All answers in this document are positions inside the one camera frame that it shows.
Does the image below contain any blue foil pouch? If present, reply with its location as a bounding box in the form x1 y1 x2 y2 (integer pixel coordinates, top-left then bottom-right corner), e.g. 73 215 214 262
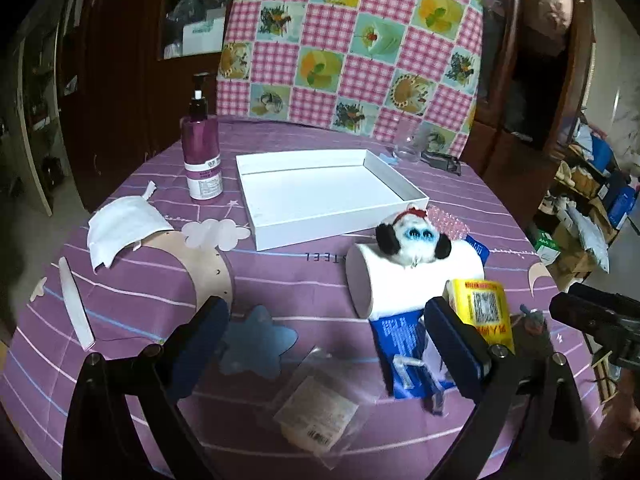
465 234 490 264
369 310 456 416

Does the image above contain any panda plush toy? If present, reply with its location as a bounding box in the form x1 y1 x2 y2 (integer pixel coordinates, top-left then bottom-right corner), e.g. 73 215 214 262
375 207 451 268

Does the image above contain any white shallow cardboard box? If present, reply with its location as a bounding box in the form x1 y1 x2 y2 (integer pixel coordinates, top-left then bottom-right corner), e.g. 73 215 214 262
235 148 428 252

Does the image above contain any clear plastic zip bag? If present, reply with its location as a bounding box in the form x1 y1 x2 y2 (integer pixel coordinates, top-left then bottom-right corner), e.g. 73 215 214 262
259 347 386 469

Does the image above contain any pink checkered patchwork cover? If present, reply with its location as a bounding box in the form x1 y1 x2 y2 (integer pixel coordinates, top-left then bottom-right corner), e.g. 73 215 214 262
216 0 483 156

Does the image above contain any white flat strip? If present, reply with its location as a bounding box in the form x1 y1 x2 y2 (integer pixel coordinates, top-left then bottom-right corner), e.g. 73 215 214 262
58 257 96 351

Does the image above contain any yellow tissue packet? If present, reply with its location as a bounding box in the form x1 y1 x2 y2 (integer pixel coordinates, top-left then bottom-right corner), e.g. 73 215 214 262
445 280 515 353

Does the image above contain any clear drinking glass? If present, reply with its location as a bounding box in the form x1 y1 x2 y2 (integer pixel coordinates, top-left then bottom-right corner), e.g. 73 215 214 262
393 117 428 162

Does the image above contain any purple pump lotion bottle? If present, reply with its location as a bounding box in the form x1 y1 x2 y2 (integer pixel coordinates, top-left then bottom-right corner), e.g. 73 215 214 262
180 73 224 202

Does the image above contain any black plastic clip tool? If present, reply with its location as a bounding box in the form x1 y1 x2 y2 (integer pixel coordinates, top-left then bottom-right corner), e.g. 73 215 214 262
420 151 461 176

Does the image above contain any purple striped tablecloth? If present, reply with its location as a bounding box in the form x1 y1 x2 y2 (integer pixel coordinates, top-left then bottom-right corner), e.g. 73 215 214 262
0 114 601 480

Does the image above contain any dark wooden cabinet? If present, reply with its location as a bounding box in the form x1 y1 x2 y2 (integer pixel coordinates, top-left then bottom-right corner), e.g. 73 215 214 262
462 0 593 228

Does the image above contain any pink sparkly cloth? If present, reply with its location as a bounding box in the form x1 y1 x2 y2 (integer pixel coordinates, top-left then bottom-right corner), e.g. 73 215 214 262
426 205 470 240

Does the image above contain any white face mask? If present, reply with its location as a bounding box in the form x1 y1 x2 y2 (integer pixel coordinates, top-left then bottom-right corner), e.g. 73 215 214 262
87 181 174 271

